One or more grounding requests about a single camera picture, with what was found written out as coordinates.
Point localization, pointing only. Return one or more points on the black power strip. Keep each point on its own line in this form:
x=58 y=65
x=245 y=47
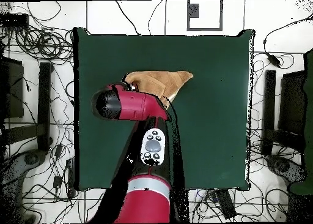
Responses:
x=70 y=175
x=226 y=204

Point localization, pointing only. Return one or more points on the dark green table cloth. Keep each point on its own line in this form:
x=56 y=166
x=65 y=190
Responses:
x=207 y=99

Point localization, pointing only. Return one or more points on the grey square frame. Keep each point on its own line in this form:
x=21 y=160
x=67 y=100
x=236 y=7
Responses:
x=193 y=11

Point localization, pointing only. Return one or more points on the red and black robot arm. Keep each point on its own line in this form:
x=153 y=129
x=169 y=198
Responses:
x=137 y=104

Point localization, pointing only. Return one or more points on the dark wheeled stand foot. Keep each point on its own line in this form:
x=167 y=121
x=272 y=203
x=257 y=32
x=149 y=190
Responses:
x=282 y=165
x=31 y=158

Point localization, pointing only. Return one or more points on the small black adapter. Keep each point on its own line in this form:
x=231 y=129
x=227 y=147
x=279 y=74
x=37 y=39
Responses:
x=57 y=182

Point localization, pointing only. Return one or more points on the tan terry towel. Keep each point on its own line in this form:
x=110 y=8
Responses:
x=159 y=83

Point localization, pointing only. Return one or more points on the black panel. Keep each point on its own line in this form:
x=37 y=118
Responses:
x=12 y=87
x=292 y=99

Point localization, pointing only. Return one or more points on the green cloth sheet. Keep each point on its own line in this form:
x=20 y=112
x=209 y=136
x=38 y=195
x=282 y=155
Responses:
x=309 y=111

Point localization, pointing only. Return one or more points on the black stand bar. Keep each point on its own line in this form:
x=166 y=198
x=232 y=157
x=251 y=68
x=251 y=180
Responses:
x=44 y=99
x=269 y=106

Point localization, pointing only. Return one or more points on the black power adapter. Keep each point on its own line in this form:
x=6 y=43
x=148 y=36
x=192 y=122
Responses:
x=273 y=60

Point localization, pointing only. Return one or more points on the black box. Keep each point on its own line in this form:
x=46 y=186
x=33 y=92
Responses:
x=12 y=20

